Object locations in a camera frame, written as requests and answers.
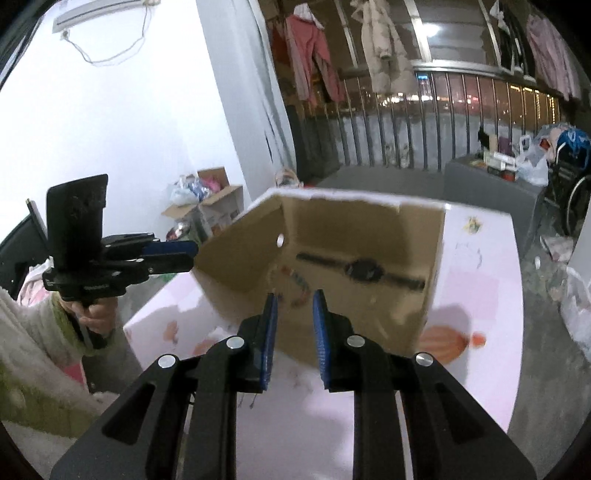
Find grey cabinet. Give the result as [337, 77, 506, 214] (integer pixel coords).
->
[443, 154, 548, 254]

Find person's left forearm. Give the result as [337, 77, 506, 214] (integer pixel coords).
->
[0, 286, 144, 425]

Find white power cable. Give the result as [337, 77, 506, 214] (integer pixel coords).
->
[62, 4, 153, 65]

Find black hanging jacket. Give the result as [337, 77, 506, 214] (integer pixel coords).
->
[489, 0, 532, 75]

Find brown cardboard box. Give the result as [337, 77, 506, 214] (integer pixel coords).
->
[191, 187, 446, 370]

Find light pink hanging shirt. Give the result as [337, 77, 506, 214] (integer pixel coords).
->
[526, 14, 583, 100]

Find dark blue smartwatch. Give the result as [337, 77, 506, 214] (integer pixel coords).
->
[295, 251, 426, 294]

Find white curtain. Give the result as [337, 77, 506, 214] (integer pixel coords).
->
[252, 28, 296, 185]

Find white flat box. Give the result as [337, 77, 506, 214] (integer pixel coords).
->
[482, 152, 518, 169]

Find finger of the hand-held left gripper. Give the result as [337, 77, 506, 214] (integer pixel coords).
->
[147, 254, 195, 278]
[143, 240, 199, 258]

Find metal balcony railing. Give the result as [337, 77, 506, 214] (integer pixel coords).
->
[286, 60, 561, 171]

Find black flat panel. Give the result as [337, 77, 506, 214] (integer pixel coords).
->
[0, 198, 52, 301]

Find crumpled white plastic bag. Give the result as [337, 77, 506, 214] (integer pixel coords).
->
[561, 268, 591, 356]

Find pink hanging garment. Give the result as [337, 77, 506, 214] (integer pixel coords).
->
[272, 4, 347, 104]

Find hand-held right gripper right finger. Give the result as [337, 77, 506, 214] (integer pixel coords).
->
[313, 290, 539, 480]

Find crumpled printed paper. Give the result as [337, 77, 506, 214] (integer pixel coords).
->
[540, 233, 575, 261]

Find beige puffer jacket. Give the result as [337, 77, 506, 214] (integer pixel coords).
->
[351, 0, 419, 95]

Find wheelchair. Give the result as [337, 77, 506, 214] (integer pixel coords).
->
[545, 124, 591, 236]

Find colourful beaded bracelet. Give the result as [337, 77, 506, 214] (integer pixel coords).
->
[276, 267, 311, 309]

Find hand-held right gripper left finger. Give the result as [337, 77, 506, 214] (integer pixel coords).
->
[50, 292, 280, 480]

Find plastic bag of clothes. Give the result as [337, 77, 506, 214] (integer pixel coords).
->
[170, 174, 208, 206]

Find white plastic bag with handles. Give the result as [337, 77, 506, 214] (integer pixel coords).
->
[515, 134, 550, 188]

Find small open cardboard box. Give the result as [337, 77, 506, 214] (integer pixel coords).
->
[161, 166, 245, 236]

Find metal pot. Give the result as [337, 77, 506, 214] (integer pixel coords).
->
[166, 220, 195, 241]

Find person's left hand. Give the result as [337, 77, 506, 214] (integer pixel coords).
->
[60, 294, 116, 335]

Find white air conditioner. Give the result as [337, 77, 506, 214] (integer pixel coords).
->
[53, 0, 148, 33]

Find pink cloth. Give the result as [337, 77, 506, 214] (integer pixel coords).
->
[18, 258, 58, 305]

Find blue bag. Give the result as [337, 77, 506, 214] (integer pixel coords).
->
[556, 129, 591, 167]

